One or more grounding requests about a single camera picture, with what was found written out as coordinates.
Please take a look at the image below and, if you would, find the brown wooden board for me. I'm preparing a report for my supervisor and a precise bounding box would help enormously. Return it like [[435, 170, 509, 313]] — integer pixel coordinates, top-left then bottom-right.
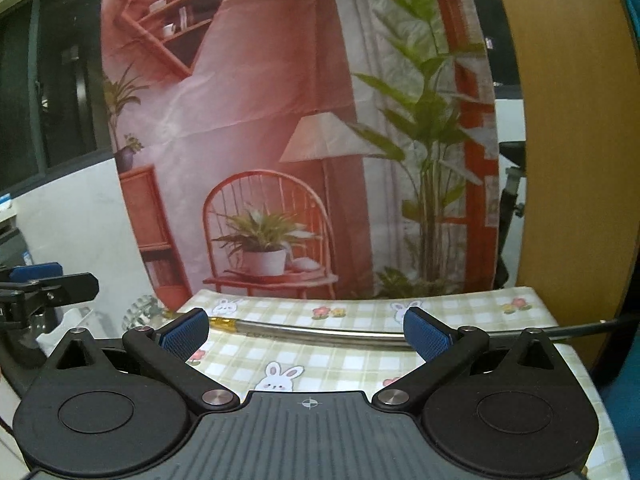
[[487, 0, 640, 371]]

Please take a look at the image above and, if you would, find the steel gold telescopic pole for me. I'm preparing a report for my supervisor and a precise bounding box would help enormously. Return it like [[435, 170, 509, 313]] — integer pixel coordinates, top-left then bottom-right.
[[209, 316, 620, 348]]

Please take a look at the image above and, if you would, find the plaid bunny tablecloth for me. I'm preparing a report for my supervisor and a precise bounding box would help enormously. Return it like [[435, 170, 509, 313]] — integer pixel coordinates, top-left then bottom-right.
[[169, 286, 632, 480]]

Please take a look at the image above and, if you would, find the dark window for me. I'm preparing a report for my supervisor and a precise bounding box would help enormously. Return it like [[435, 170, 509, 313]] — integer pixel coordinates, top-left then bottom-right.
[[0, 0, 113, 196]]

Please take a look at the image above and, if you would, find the printed room backdrop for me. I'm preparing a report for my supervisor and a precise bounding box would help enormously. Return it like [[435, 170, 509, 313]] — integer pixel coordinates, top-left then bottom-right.
[[101, 0, 499, 307]]

